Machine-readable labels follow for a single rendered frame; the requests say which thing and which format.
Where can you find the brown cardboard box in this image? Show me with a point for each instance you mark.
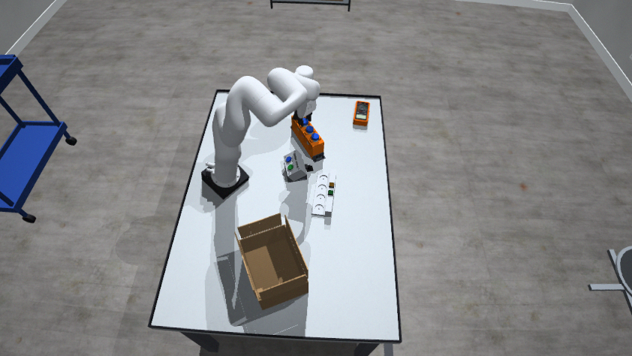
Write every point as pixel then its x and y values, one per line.
pixel 272 257

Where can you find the grey key housing with green and blue buttons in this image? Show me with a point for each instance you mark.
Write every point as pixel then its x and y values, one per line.
pixel 295 167

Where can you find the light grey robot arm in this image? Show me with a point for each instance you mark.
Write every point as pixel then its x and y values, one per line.
pixel 232 118

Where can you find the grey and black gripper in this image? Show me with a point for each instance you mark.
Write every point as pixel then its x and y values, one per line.
pixel 304 111

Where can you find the orange multimeter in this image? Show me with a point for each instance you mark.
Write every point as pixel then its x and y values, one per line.
pixel 361 113

